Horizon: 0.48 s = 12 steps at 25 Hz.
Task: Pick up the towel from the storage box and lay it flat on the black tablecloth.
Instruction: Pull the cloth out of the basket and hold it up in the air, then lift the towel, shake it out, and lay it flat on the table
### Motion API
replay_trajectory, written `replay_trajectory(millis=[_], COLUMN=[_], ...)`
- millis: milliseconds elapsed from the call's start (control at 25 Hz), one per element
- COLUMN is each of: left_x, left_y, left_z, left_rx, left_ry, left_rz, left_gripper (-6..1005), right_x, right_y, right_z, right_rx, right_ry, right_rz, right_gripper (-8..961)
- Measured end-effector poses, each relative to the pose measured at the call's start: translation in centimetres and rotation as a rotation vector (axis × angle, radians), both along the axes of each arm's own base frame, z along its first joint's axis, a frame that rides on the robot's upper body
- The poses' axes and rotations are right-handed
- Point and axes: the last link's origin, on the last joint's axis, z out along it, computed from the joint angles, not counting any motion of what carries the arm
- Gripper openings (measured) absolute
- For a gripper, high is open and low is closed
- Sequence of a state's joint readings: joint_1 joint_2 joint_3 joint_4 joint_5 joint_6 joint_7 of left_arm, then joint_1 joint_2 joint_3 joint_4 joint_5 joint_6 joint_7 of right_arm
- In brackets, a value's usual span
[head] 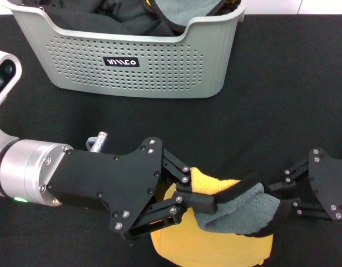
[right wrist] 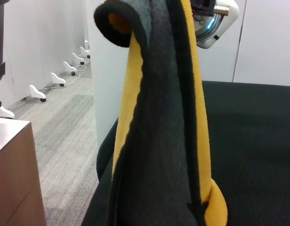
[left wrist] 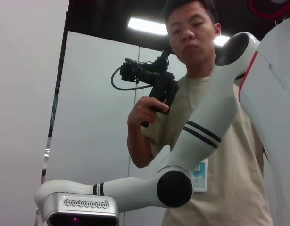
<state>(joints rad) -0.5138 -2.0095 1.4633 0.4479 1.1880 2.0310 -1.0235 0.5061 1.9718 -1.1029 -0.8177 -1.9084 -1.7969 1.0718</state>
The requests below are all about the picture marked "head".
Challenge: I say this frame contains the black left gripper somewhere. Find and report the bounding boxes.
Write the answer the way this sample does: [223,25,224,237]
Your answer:
[46,136,193,232]

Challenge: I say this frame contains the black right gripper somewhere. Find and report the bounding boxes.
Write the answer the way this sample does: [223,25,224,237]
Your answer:
[266,147,342,221]

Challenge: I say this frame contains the yellow and grey towel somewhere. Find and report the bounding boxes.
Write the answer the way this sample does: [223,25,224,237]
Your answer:
[150,166,291,267]

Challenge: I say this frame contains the black tablecloth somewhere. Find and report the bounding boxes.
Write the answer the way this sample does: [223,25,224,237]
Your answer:
[0,13,342,267]

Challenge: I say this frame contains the grey perforated plastic storage basket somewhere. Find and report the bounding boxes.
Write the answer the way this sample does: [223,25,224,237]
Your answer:
[1,0,247,100]

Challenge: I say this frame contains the dark grey crumpled towel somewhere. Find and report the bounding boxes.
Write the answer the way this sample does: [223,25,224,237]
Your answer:
[95,0,179,37]

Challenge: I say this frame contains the grey towel with black trim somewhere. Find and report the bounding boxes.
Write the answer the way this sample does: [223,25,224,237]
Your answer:
[144,0,242,30]

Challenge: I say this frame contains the silver plug connector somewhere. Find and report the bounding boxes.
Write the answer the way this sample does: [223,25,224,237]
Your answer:
[86,132,108,154]

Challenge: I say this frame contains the black cloth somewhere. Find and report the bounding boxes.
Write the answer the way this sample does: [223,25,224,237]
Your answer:
[38,0,132,36]

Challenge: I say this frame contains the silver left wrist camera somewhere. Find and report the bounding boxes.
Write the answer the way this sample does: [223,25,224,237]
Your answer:
[0,49,23,115]

